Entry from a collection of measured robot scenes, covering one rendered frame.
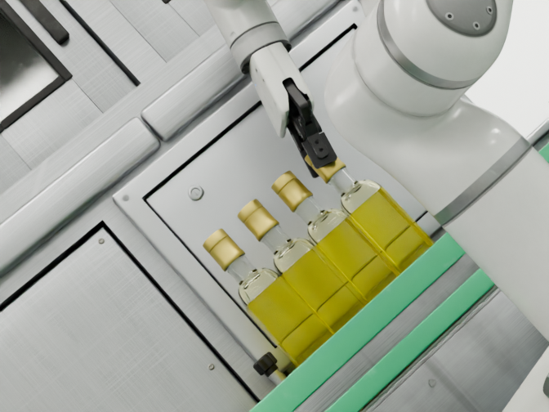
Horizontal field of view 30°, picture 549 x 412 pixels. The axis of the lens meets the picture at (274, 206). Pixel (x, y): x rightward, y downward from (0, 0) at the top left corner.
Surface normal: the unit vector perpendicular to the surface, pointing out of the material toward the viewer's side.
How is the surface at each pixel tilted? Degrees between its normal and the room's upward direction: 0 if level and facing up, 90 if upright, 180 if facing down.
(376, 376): 90
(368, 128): 105
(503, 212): 95
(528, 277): 94
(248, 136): 90
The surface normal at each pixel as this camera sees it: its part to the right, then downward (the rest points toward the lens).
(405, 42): -0.65, 0.37
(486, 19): 0.56, -0.23
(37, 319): 0.05, -0.25
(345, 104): -0.80, 0.37
